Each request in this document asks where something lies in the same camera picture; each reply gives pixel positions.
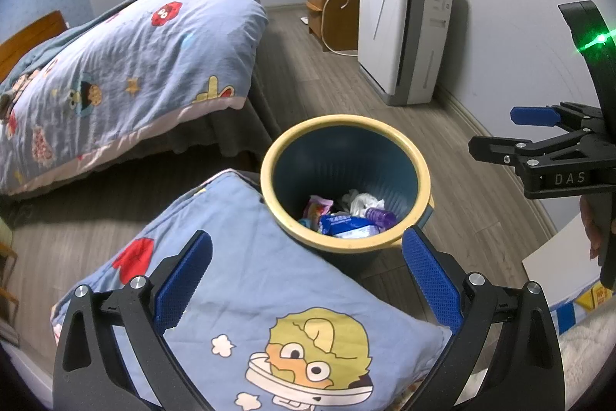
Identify printed blue cushion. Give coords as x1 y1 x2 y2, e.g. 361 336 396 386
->
50 170 453 411

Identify white air purifier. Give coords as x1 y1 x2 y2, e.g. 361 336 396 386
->
357 0 455 107

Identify purple bottle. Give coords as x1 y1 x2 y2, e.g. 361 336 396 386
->
364 206 396 230

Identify white tissue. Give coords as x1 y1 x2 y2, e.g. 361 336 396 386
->
339 188 386 216

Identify bed with cartoon duvet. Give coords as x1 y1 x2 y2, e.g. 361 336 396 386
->
0 0 269 200

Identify printed blue white cloth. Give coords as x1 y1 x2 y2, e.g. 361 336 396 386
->
549 281 616 335

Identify wooden bed headboard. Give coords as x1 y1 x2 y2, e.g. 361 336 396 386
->
0 10 68 82

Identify white fluffy cloth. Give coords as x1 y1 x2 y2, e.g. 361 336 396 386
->
558 310 616 411

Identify pink snack wrapper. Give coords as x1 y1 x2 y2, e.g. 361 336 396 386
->
302 195 334 231

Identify blue bin with yellow rim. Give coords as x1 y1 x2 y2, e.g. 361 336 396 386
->
260 114 436 279

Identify wooden furniture frame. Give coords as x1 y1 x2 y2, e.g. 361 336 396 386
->
0 218 20 347

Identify blue plastic packet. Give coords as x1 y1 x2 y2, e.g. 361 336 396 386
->
318 213 383 239

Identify person's right hand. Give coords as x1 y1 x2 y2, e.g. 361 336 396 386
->
580 195 608 268

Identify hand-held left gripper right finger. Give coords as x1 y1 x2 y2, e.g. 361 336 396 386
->
401 225 566 411

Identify wooden nightstand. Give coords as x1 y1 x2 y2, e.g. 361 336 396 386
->
304 0 362 53

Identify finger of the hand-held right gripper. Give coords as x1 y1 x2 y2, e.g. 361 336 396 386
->
468 129 600 171
510 102 603 133

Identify dark plush toy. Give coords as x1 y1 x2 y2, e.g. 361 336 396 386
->
0 76 27 120

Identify white board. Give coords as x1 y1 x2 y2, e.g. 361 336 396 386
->
522 211 616 310

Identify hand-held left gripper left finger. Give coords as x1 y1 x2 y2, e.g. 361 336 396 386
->
52 229 214 411

